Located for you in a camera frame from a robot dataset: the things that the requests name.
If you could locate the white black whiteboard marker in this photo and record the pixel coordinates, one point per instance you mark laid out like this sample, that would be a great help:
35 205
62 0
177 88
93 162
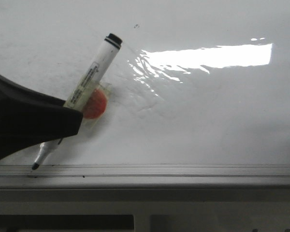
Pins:
90 80

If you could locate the red round magnet with tape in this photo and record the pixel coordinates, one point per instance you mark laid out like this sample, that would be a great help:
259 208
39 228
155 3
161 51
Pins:
96 105

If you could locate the white whiteboard with aluminium frame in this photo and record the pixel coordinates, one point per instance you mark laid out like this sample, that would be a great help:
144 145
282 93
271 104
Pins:
200 91

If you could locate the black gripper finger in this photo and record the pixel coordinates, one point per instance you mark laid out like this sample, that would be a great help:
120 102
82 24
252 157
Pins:
29 118

